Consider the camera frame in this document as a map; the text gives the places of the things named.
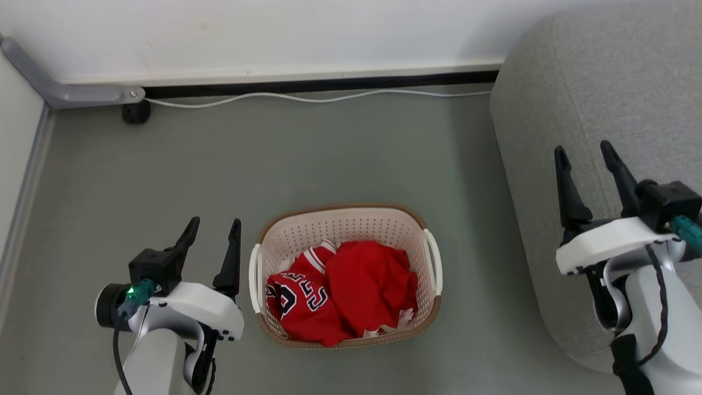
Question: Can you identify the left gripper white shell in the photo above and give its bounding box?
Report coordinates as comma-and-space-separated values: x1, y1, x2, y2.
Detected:
95, 217, 245, 342

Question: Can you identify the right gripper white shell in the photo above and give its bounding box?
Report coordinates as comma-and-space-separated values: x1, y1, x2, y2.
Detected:
554, 140, 687, 276

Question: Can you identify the red basketball jersey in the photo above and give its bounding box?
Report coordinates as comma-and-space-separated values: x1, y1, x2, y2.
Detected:
266, 240, 418, 347

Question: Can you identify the cream perforated laundry basket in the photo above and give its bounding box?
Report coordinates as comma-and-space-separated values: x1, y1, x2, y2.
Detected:
250, 203, 444, 350

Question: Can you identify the grey fabric sofa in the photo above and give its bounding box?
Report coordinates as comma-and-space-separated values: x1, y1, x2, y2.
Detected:
490, 5, 702, 375

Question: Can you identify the black caster wheel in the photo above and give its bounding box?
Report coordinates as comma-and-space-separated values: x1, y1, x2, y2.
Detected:
122, 100, 152, 125

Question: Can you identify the white baseboard strip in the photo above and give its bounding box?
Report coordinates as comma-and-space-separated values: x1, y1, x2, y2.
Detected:
60, 57, 505, 87

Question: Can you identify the grey floor skirting strip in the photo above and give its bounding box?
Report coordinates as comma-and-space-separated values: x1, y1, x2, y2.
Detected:
0, 104, 56, 330

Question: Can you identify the black baseboard strip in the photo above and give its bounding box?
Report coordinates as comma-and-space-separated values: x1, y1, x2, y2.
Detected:
144, 70, 500, 100

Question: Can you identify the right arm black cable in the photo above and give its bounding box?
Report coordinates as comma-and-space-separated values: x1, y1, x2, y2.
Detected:
625, 244, 671, 379

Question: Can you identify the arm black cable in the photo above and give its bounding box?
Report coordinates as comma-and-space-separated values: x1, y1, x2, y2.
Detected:
625, 244, 671, 379
112, 307, 135, 395

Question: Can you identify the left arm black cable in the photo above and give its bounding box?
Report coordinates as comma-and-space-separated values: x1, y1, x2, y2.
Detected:
112, 307, 135, 395

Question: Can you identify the white floor cable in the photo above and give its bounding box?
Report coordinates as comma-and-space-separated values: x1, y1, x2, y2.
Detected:
145, 89, 492, 109

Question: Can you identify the grey metal frame bracket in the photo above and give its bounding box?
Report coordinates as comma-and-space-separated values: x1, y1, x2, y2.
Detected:
0, 34, 146, 109

